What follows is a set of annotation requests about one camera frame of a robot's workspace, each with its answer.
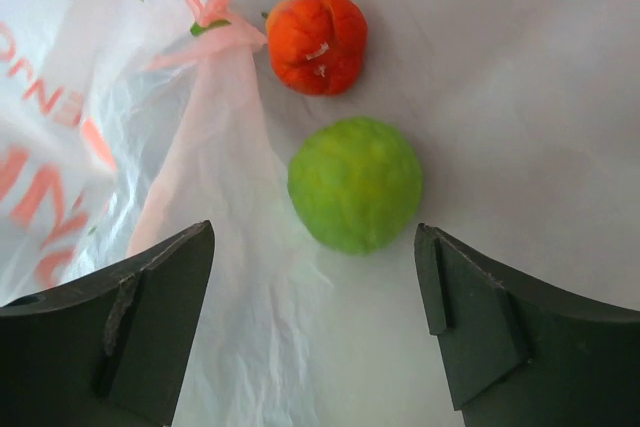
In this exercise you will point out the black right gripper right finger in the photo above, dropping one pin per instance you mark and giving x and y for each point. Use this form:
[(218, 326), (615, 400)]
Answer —
[(520, 352)]

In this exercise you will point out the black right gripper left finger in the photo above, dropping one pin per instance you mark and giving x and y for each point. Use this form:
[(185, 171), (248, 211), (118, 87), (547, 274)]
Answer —
[(110, 348)]

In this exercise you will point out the green custard apple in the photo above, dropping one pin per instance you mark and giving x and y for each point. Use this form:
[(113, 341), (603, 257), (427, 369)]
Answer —
[(355, 185)]

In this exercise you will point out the pink plastic bag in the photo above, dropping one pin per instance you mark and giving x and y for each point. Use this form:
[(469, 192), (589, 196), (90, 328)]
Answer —
[(125, 122)]

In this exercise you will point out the red apple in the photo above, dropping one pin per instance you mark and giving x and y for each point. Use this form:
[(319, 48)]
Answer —
[(317, 47)]

